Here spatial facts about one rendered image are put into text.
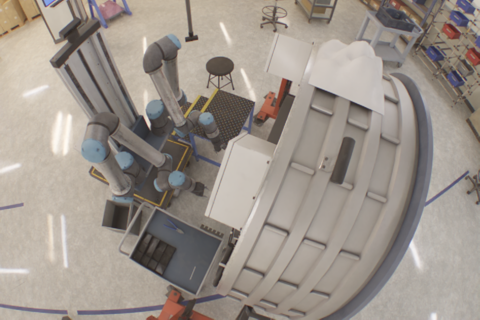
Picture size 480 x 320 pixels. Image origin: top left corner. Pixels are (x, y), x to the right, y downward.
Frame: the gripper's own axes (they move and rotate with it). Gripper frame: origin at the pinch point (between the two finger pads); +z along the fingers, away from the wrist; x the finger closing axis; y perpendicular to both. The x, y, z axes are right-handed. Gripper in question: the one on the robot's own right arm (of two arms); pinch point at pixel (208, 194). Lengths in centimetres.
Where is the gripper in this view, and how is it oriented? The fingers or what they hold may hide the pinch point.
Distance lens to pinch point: 167.9
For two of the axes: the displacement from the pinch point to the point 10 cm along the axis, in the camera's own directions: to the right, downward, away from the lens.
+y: -9.1, 0.2, 4.1
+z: 3.7, 4.4, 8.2
